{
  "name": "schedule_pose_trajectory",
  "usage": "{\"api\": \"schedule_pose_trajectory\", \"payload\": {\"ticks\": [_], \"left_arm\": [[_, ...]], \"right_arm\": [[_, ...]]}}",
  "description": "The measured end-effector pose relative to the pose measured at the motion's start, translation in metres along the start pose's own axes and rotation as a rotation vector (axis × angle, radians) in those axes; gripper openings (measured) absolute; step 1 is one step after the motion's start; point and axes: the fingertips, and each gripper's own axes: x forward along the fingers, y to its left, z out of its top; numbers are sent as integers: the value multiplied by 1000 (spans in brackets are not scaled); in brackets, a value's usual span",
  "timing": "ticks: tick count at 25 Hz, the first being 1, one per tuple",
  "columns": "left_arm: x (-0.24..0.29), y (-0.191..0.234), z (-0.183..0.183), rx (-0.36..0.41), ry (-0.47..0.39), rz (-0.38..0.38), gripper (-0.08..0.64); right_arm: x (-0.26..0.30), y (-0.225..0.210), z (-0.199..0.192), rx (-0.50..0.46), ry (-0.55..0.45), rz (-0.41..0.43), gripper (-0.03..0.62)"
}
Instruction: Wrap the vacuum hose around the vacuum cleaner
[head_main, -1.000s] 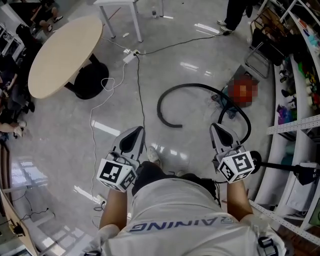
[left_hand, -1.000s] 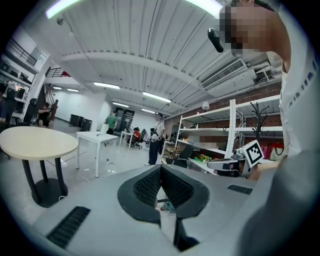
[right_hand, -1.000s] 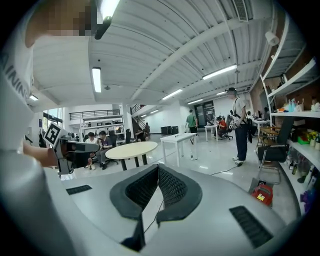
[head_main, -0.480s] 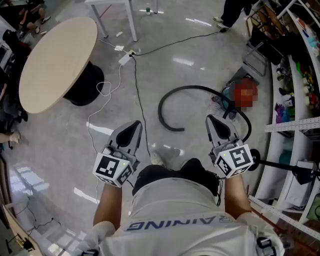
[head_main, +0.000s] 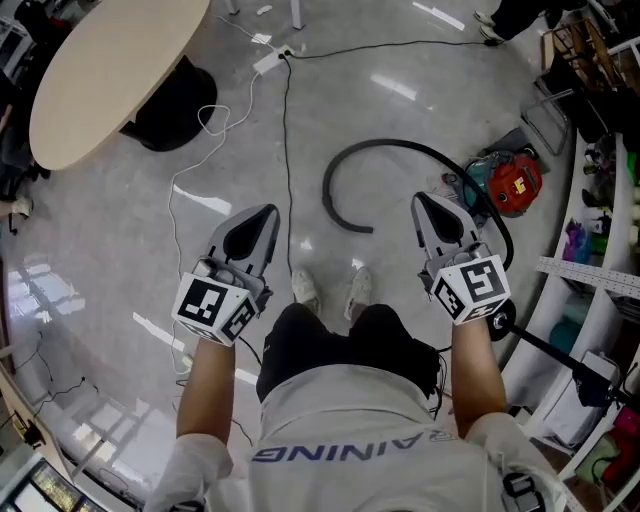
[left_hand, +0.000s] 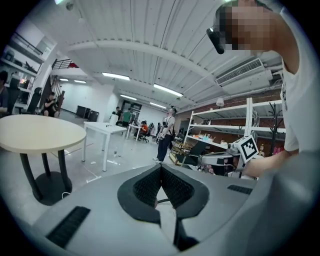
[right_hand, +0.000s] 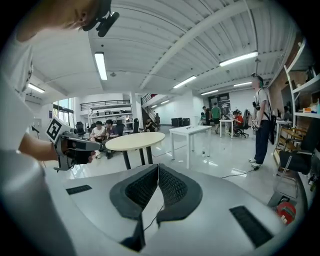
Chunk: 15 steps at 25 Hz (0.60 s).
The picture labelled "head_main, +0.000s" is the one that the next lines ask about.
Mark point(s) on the wooden folding rack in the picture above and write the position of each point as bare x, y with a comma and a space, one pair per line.
582, 42

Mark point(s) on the white storage box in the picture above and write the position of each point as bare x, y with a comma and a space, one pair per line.
570, 400

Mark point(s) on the person's left forearm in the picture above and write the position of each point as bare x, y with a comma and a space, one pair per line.
205, 385

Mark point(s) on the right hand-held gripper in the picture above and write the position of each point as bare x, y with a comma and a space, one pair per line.
475, 285

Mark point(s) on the white curved shelving unit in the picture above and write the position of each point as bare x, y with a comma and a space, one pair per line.
530, 360

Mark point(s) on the teal roll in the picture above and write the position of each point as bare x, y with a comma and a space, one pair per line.
565, 336

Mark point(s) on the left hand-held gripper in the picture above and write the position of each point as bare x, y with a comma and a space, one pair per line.
205, 300

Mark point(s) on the round beige table black base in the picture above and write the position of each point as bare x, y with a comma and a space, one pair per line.
110, 75

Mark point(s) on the beige edged workbench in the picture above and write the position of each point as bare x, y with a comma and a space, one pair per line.
10, 387

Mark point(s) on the person's white shirt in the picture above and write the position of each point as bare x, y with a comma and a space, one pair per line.
360, 415

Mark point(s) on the person's right white shoe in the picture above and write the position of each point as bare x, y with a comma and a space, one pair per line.
359, 292

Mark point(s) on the red and teal vacuum cleaner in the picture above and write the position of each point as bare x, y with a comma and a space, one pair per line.
515, 182

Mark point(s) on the computer monitor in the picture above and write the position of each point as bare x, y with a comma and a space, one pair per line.
47, 487

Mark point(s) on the person's right forearm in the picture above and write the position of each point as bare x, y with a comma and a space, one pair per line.
477, 375

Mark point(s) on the long white power strip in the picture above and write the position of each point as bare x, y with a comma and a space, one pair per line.
267, 62

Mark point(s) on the navy cap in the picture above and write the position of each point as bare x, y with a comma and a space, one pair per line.
595, 390

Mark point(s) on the person's black shorts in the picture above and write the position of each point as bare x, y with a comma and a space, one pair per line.
310, 345

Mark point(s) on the black chair metal frame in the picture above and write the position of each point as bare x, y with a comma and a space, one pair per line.
565, 75

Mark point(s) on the white perforated metal strip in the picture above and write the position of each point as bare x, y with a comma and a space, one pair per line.
585, 274

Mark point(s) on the purple toy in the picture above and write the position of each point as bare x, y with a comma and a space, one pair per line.
575, 240

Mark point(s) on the black pole stand round base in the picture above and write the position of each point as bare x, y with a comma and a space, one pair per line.
501, 320

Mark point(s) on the person's left white shoe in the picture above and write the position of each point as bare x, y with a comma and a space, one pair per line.
305, 290

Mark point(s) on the white rectangular desk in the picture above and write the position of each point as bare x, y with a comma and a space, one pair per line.
297, 15

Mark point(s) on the person's white shoe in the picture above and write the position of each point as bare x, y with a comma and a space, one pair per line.
359, 292
305, 290

